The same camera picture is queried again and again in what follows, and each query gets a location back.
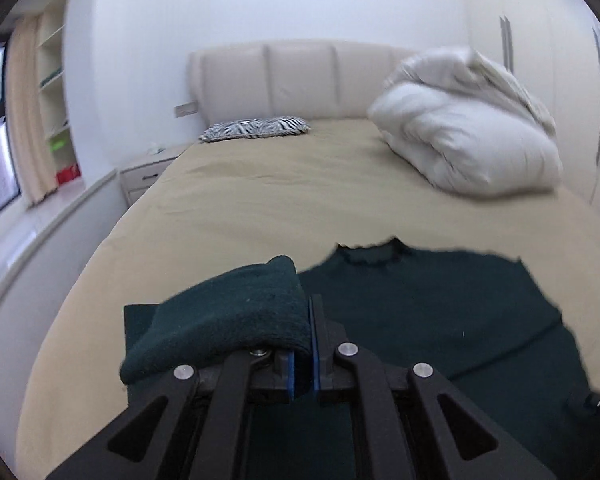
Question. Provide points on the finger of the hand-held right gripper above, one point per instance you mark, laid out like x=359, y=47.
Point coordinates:
x=587, y=407

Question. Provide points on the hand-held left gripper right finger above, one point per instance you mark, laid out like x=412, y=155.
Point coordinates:
x=314, y=360

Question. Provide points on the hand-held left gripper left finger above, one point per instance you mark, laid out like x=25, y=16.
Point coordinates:
x=290, y=377

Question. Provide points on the dark green knit sweater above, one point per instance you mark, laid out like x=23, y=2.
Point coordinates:
x=430, y=310

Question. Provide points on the beige bed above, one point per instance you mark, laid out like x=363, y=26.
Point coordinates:
x=280, y=200

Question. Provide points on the zebra print pillow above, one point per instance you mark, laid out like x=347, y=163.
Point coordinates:
x=255, y=127

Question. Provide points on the white nightstand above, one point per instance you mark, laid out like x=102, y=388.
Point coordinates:
x=145, y=172

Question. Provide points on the white duvet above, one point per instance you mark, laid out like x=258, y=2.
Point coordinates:
x=455, y=130

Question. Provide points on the cream padded headboard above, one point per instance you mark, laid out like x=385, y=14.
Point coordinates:
x=300, y=80

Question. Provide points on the white window ledge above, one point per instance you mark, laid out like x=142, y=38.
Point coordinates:
x=45, y=240

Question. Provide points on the red box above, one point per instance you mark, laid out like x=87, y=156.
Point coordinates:
x=68, y=175

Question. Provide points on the green shelf item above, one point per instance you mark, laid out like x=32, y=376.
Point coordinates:
x=57, y=145

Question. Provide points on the white wardrobe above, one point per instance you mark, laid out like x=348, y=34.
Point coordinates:
x=550, y=60

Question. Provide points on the white open shelf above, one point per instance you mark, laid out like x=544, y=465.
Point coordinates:
x=55, y=105

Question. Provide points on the beige curtain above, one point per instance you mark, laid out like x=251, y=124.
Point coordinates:
x=27, y=110

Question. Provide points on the wall switch plate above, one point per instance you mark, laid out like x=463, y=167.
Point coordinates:
x=186, y=109

